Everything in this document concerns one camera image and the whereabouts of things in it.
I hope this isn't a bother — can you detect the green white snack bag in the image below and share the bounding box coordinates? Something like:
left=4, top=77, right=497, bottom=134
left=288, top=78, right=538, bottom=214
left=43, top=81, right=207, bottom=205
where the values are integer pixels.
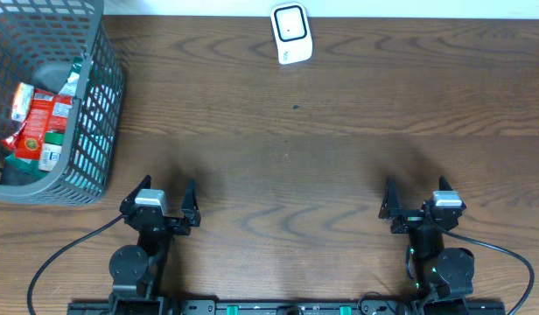
left=59, top=57, right=83, bottom=96

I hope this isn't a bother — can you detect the red snack packet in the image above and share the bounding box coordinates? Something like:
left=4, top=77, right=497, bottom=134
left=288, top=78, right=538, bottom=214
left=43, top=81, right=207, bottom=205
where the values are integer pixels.
left=14, top=89, right=73, bottom=160

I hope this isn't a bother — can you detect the orange white small packet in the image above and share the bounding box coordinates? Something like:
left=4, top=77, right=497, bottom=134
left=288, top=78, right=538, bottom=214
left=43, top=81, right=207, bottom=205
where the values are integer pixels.
left=10, top=82, right=34, bottom=123

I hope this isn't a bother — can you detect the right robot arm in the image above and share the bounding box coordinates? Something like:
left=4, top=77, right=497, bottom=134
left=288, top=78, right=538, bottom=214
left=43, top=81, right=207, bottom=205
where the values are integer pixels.
left=379, top=177, right=474, bottom=315

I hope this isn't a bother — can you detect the green-lid white jar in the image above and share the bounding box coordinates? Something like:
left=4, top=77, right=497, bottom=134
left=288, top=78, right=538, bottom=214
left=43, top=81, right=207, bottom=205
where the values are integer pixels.
left=38, top=132, right=64, bottom=172

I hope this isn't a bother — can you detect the grey plastic mesh basket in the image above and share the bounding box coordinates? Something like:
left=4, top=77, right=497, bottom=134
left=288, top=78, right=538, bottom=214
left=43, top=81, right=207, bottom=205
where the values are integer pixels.
left=0, top=0, right=125, bottom=206

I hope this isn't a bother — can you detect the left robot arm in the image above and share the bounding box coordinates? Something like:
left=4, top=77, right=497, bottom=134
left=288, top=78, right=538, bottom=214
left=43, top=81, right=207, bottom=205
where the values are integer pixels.
left=107, top=175, right=201, bottom=315

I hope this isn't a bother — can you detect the small red wrapper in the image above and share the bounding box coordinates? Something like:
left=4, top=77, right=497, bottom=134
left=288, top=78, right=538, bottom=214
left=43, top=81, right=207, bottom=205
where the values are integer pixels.
left=1, top=122, right=26, bottom=151

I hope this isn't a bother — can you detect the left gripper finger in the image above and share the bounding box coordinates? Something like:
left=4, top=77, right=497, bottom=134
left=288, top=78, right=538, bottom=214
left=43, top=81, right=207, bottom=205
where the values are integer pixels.
left=180, top=179, right=201, bottom=227
left=119, top=175, right=151, bottom=214

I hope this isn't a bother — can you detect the white barcode scanner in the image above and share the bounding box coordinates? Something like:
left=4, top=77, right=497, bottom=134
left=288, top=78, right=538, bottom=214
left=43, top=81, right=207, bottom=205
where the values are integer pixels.
left=270, top=3, right=313, bottom=65

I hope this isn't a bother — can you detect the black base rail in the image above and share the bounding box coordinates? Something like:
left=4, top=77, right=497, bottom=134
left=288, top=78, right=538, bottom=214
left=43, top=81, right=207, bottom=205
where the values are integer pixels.
left=66, top=299, right=506, bottom=315

